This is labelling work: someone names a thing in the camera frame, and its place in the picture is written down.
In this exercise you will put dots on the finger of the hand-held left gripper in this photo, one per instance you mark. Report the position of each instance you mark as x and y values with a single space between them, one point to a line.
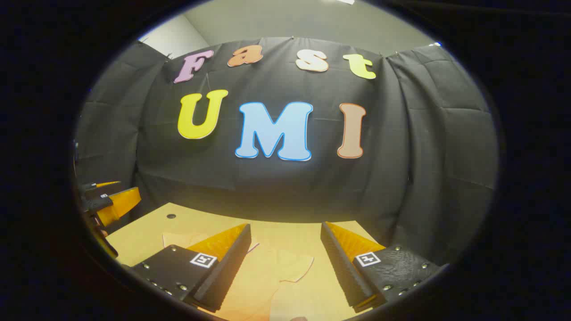
89 185
100 203

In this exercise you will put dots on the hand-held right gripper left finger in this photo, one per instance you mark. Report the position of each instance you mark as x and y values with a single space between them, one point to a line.
232 267

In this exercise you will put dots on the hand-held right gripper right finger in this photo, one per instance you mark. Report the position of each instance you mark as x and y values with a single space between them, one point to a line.
341 267

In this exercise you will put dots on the orange polo T-shirt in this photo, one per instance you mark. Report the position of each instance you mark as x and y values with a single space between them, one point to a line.
267 278

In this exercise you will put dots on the black backdrop cloth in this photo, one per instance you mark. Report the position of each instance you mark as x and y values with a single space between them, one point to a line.
276 187

